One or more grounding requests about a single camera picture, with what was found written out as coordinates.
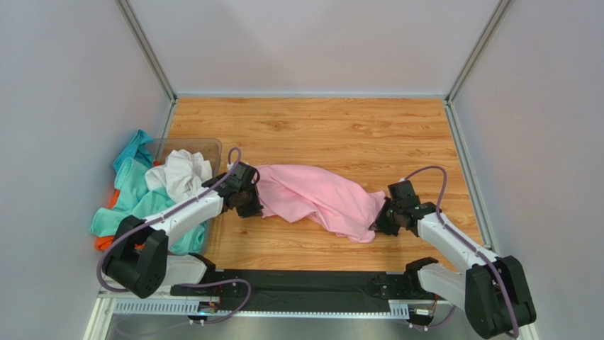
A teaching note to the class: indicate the teal t shirt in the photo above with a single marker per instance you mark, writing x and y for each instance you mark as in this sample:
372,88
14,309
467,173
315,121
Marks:
144,189

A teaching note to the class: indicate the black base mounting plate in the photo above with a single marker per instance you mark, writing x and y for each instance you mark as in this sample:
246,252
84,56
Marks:
308,291

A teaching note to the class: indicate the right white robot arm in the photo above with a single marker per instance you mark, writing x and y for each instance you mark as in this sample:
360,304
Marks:
491,290

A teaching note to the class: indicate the white t shirt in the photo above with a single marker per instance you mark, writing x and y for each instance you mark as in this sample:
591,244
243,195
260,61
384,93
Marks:
181,175

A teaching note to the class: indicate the aluminium frame rail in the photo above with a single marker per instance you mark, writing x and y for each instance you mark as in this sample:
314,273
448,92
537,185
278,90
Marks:
162,302

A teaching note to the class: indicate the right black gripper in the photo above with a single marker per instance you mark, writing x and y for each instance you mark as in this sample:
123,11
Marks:
387,217

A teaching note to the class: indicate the pink t shirt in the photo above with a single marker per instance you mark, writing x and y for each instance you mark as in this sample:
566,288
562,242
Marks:
339,205

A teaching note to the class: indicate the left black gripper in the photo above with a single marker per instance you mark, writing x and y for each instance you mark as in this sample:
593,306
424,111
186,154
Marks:
255,209

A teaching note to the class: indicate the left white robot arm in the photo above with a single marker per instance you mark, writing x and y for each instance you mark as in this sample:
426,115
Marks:
139,260

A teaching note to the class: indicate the clear plastic bin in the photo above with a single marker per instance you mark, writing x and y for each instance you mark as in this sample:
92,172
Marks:
210,148

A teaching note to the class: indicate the orange t shirt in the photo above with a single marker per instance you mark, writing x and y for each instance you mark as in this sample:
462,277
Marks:
131,196

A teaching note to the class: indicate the blue t shirt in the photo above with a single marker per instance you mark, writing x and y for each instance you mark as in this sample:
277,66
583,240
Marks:
137,150

